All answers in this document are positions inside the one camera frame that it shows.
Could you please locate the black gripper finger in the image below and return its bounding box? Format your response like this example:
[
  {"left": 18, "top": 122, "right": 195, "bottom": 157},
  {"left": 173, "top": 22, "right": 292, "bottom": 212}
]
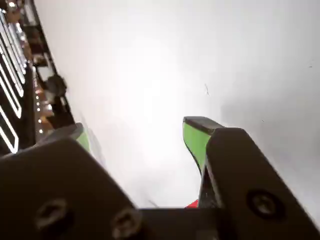
[
  {"left": 182, "top": 115, "right": 320, "bottom": 240},
  {"left": 0, "top": 122, "right": 144, "bottom": 240}
]

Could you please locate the red lego block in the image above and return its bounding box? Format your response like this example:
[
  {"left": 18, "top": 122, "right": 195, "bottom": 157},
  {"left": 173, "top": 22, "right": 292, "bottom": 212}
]
[{"left": 184, "top": 199, "right": 200, "bottom": 209}]

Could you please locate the black clamp knob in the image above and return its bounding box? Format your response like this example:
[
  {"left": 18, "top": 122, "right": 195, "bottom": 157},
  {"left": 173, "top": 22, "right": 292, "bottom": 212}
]
[{"left": 46, "top": 74, "right": 68, "bottom": 98}]

